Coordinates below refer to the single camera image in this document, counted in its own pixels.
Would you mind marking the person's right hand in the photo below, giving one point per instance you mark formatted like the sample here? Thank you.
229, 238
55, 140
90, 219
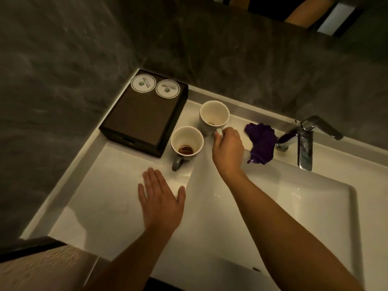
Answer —
228, 151

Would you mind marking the person's left hand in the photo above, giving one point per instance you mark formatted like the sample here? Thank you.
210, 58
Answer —
160, 206

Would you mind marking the person's right thumb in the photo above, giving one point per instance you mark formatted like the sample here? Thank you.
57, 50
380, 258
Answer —
216, 140

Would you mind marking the person's left little finger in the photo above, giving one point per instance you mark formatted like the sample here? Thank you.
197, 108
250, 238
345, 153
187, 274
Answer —
142, 193

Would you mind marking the person's left thumb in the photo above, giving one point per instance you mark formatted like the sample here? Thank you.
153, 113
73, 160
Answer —
181, 196

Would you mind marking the person's left middle finger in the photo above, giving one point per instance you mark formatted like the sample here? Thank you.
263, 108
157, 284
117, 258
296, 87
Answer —
155, 180

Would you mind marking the white mug with inside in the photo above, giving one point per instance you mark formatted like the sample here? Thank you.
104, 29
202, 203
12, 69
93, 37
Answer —
212, 118

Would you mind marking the person's right forearm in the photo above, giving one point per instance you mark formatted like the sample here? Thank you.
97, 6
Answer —
285, 233

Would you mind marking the person's left forearm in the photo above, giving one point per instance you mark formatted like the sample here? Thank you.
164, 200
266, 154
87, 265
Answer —
133, 260

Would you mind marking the white mug with brown residue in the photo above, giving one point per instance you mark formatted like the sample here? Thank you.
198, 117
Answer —
185, 140

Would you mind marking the purple cloth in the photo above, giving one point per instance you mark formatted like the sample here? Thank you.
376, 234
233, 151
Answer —
262, 145

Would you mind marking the dark brown wooden box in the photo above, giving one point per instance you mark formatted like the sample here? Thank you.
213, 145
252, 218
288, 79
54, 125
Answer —
142, 118

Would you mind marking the round white paper lid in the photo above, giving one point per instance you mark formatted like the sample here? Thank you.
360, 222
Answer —
143, 83
168, 88

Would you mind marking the chrome sink faucet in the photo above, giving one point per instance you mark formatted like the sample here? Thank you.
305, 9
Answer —
304, 148

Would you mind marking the white ceramic sink basin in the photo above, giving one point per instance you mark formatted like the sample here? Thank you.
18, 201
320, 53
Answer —
312, 209

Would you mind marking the light wooden cabinet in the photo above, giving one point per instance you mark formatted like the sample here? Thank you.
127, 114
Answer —
39, 266

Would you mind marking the wall mirror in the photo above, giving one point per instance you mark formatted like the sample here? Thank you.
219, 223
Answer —
303, 12

